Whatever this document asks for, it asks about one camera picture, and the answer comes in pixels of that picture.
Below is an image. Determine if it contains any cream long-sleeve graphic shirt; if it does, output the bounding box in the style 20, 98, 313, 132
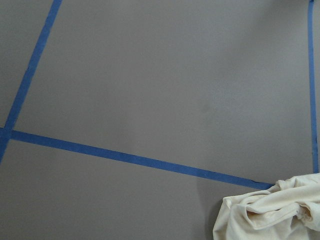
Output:
212, 173, 320, 240

